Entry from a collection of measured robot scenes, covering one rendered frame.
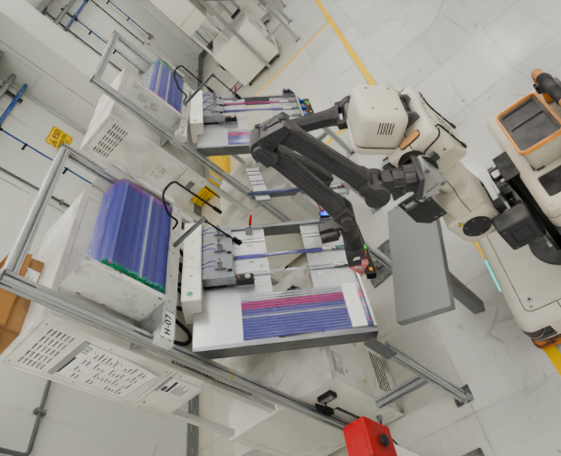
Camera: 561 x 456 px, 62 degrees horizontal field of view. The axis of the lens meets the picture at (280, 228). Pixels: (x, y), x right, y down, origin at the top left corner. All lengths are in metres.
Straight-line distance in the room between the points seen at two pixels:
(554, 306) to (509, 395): 0.48
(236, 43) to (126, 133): 3.69
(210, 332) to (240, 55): 4.97
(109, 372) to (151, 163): 1.46
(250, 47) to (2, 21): 2.86
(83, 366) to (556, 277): 1.85
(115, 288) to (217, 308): 0.44
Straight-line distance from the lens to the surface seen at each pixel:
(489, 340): 2.48
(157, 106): 2.91
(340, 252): 2.16
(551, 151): 1.73
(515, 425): 2.34
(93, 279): 1.70
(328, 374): 2.09
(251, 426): 2.35
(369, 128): 1.45
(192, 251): 2.08
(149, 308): 1.79
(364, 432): 1.71
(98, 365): 1.90
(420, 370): 2.11
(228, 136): 3.01
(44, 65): 4.94
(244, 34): 6.36
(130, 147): 2.94
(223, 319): 1.91
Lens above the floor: 2.12
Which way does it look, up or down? 32 degrees down
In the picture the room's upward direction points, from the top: 54 degrees counter-clockwise
